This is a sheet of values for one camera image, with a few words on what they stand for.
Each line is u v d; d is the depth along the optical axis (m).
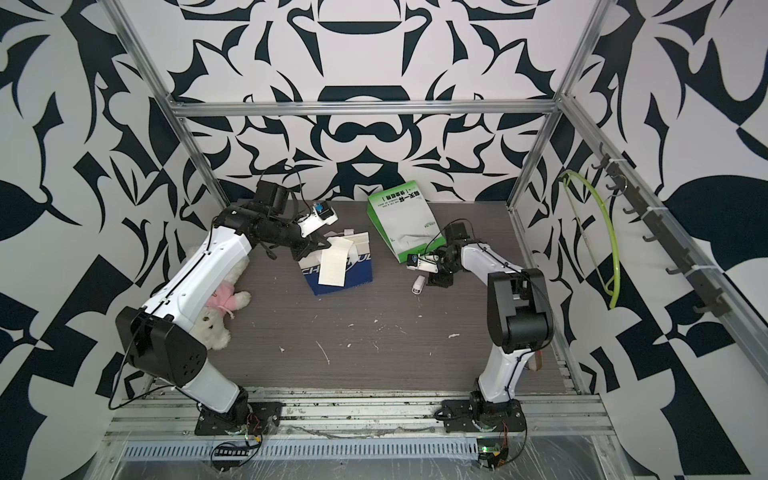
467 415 0.74
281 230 0.66
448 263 0.83
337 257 0.78
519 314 0.50
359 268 0.85
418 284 0.95
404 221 1.09
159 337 0.42
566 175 0.89
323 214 0.67
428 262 0.84
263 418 0.74
